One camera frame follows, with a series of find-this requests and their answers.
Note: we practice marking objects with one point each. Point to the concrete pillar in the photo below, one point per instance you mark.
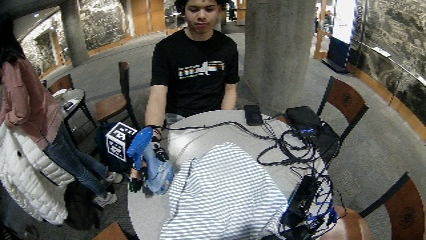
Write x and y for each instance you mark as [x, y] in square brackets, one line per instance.
[280, 50]
[75, 31]

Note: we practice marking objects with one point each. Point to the white cube of black markers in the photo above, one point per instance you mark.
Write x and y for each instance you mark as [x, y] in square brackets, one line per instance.
[117, 140]

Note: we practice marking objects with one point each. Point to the black phone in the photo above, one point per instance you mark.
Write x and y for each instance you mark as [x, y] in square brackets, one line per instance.
[253, 115]

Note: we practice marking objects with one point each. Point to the wooden chair with dark frame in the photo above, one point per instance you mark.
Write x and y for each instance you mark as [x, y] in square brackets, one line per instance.
[61, 84]
[342, 101]
[111, 232]
[400, 210]
[115, 101]

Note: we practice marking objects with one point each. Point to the white blue striped shirt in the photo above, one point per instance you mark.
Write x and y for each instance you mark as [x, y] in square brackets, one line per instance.
[221, 196]

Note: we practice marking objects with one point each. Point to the the person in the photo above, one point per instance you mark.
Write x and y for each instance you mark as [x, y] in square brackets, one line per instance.
[195, 83]

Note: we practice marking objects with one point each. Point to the blue mount on glove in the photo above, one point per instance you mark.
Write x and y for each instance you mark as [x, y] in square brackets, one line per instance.
[139, 144]

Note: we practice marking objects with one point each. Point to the long black device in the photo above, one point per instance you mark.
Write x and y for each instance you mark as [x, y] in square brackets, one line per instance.
[301, 198]

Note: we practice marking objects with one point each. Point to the small round side table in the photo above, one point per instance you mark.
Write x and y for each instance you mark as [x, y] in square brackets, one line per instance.
[73, 100]

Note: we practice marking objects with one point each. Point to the black box device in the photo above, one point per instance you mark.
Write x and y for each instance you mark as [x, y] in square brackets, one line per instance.
[304, 120]

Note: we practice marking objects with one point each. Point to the light blue cloth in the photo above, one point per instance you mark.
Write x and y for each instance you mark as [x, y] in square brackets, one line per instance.
[159, 174]

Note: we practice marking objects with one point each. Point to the white puffer jacket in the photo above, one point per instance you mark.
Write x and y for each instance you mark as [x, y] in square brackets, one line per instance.
[31, 180]

